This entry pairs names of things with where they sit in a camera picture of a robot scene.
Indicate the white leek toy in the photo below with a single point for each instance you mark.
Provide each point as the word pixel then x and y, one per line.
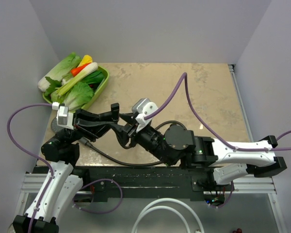
pixel 82 74

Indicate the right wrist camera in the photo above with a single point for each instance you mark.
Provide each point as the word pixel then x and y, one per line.
pixel 143 108

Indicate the green lettuce toy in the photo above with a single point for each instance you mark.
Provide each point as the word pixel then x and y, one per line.
pixel 79 95

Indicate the yellow pepper toy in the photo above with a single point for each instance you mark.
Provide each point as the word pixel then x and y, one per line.
pixel 85 60

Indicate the dark green vegetable toy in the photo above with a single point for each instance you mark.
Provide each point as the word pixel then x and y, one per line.
pixel 93 78

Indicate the grey shower head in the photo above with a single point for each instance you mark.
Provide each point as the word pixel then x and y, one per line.
pixel 54 127

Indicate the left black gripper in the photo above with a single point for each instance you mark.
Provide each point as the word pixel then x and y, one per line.
pixel 88 123

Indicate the orange carrot toy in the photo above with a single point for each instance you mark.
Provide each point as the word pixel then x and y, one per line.
pixel 77 70

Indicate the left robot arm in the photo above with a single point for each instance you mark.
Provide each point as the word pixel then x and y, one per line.
pixel 63 180

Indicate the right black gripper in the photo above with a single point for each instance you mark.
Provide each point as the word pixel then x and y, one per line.
pixel 129 118

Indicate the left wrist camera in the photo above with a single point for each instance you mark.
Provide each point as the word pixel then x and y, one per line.
pixel 64 117

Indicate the black angle valve fitting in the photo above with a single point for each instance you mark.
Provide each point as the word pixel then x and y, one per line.
pixel 115 111

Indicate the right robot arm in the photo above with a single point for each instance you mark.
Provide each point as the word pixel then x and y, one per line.
pixel 178 144

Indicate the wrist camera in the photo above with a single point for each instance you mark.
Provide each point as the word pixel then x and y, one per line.
pixel 143 108
pixel 64 117

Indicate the napa cabbage toy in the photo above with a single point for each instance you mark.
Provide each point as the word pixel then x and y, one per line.
pixel 56 73

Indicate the red small object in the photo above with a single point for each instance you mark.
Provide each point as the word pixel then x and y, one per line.
pixel 237 231

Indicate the green plastic tray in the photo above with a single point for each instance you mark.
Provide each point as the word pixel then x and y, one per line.
pixel 97 88

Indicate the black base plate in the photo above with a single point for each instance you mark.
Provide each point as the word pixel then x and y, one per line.
pixel 149 182

